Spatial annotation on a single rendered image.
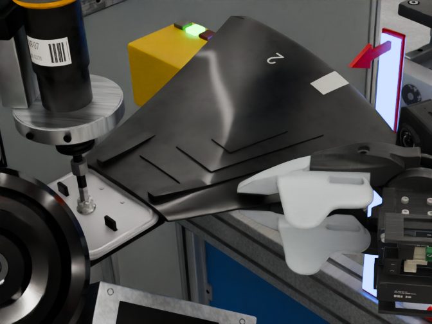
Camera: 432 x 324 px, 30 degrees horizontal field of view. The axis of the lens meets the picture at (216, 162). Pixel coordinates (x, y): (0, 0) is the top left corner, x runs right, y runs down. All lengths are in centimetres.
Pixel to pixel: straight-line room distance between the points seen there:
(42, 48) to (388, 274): 26
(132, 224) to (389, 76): 33
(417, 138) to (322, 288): 43
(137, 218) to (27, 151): 90
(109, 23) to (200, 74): 78
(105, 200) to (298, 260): 14
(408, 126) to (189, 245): 64
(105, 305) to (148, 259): 111
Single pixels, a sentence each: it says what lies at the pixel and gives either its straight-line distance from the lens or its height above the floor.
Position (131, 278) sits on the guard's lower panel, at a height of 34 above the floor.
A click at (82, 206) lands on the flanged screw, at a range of 56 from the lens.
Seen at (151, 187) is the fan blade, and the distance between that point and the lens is 57.
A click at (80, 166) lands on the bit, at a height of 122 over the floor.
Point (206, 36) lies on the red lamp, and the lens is 102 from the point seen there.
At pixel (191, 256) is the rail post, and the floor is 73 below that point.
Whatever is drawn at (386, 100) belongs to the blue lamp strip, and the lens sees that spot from 80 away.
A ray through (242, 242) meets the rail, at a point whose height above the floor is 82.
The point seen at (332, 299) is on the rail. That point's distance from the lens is 100.
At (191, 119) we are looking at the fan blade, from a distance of 63.
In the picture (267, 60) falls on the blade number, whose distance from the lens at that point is 69.
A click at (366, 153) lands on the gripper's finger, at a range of 53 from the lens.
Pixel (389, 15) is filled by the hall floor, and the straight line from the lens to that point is 369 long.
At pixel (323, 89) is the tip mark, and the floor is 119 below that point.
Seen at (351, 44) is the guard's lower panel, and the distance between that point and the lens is 201.
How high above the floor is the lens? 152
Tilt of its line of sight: 35 degrees down
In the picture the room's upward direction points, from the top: 3 degrees counter-clockwise
